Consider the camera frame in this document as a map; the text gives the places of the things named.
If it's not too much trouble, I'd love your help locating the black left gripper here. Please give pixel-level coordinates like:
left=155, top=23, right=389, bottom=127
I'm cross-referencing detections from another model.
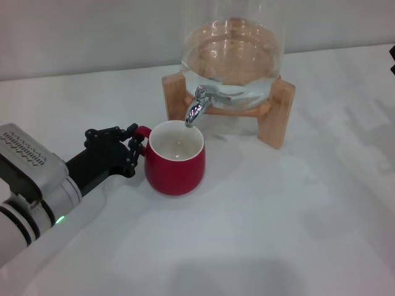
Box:
left=64, top=123, right=148, bottom=199

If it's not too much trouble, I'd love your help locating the red ceramic cup white inside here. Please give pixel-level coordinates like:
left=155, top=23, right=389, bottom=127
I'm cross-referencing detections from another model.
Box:
left=133, top=120, right=207, bottom=197

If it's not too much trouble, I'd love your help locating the wooden dispenser stand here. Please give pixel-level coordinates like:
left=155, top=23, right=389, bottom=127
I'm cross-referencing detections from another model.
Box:
left=161, top=17, right=296, bottom=150

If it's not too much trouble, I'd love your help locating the clear glass dispenser jar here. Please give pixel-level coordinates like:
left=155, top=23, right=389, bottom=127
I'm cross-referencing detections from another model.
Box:
left=180, top=0, right=286, bottom=110

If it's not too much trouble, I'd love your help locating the chrome faucet tap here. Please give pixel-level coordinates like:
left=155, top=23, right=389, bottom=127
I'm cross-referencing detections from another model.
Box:
left=184, top=85, right=232, bottom=129

